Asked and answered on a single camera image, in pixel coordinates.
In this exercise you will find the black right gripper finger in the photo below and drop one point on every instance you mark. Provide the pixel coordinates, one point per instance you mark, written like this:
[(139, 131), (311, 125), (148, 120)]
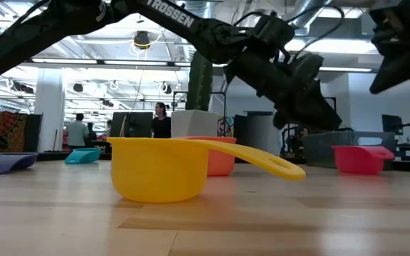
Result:
[(397, 73)]

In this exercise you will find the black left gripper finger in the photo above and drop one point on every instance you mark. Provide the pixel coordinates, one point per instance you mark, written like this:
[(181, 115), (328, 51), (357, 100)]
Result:
[(320, 117), (281, 120)]

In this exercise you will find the pink measuring cup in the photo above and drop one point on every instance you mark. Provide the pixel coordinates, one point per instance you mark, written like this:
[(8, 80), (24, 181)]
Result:
[(358, 160)]

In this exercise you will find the orange measuring cup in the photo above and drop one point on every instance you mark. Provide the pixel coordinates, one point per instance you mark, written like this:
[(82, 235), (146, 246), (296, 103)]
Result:
[(221, 161)]

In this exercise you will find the yellow measuring cup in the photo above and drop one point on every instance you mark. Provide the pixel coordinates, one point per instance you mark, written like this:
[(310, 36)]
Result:
[(158, 170)]

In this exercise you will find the teal measuring cup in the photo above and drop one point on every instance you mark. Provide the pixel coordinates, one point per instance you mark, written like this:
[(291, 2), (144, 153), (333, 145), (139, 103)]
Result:
[(83, 156)]

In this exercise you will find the purple-blue measuring cup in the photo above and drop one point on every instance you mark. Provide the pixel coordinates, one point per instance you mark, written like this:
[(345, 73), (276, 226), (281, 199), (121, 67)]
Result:
[(9, 163)]

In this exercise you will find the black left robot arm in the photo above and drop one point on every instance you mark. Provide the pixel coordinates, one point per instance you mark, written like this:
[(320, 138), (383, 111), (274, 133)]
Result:
[(176, 16)]

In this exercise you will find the black monitor on arm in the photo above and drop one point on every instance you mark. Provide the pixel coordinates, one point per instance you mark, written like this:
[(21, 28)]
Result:
[(390, 124)]

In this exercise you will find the grey plastic basket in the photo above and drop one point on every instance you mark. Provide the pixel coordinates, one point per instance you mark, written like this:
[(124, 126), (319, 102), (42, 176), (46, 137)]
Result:
[(319, 149)]

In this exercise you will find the grey cabinet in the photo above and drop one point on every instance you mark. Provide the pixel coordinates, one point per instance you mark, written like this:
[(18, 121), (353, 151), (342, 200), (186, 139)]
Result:
[(258, 135)]

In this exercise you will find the colourful poster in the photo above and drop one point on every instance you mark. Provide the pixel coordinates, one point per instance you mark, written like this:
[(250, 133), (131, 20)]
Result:
[(225, 126)]

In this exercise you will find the green cactus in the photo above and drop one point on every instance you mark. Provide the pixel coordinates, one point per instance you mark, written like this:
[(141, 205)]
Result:
[(199, 89)]

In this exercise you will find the white plant pot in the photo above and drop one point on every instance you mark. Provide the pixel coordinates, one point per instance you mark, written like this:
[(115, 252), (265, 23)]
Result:
[(194, 124)]

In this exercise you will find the person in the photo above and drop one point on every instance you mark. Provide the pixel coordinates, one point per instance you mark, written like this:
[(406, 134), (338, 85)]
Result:
[(78, 133), (161, 126), (92, 133)]

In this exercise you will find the black ceiling fixture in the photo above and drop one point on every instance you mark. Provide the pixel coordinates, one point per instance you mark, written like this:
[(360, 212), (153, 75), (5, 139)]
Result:
[(141, 39)]

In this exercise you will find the black computer monitor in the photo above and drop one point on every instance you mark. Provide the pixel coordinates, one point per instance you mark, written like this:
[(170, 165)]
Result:
[(137, 124)]

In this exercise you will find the white pillar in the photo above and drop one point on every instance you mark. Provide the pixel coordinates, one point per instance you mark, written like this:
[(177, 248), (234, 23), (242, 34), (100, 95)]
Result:
[(50, 106)]

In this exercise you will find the patterned colourful tapestry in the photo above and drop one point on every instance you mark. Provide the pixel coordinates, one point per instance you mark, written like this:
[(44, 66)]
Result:
[(9, 128)]

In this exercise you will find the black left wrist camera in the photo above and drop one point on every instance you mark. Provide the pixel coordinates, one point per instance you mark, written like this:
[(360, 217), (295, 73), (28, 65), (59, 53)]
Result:
[(272, 30)]

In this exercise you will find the silver ventilation duct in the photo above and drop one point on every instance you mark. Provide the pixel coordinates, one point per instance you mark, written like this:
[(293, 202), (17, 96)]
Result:
[(308, 10)]

